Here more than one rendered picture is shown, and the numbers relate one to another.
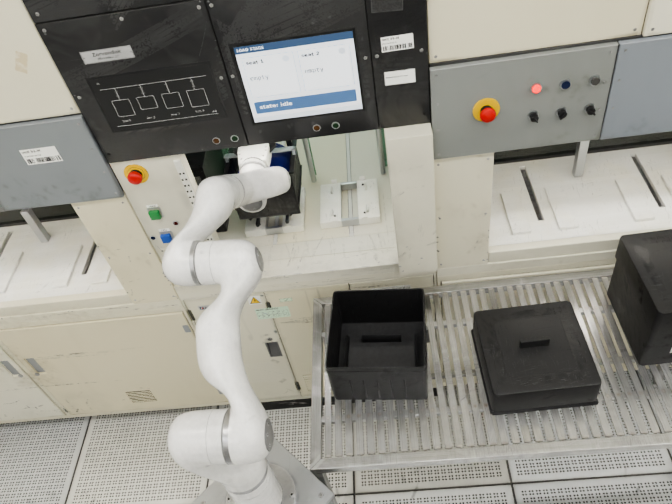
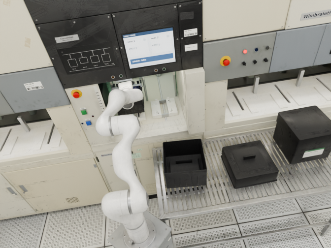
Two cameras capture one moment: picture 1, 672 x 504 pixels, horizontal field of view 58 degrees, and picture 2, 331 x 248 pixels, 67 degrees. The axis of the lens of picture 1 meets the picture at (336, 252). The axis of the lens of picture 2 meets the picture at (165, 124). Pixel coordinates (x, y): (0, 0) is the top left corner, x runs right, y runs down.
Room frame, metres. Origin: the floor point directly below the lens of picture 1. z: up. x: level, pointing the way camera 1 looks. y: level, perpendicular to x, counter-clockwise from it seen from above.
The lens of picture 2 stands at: (-0.03, 0.20, 2.23)
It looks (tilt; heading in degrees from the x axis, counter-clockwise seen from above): 42 degrees down; 350
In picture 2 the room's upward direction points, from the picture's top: 8 degrees counter-clockwise
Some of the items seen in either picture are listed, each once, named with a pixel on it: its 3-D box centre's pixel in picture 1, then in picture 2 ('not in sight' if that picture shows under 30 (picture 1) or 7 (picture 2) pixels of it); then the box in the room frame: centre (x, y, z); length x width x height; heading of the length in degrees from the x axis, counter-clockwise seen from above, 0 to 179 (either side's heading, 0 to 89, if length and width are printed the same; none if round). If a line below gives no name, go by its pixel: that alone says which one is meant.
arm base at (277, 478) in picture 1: (253, 485); (136, 227); (0.68, 0.33, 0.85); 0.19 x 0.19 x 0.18
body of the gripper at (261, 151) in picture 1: (254, 158); (125, 87); (1.54, 0.19, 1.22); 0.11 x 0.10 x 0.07; 175
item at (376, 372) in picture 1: (379, 343); (183, 163); (1.03, -0.07, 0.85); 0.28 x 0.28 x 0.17; 77
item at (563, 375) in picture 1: (532, 352); (248, 161); (0.91, -0.49, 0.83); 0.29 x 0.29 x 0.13; 84
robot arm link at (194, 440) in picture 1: (217, 448); (122, 208); (0.69, 0.36, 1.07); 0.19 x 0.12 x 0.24; 80
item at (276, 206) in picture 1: (264, 171); (128, 94); (1.64, 0.18, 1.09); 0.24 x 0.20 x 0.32; 81
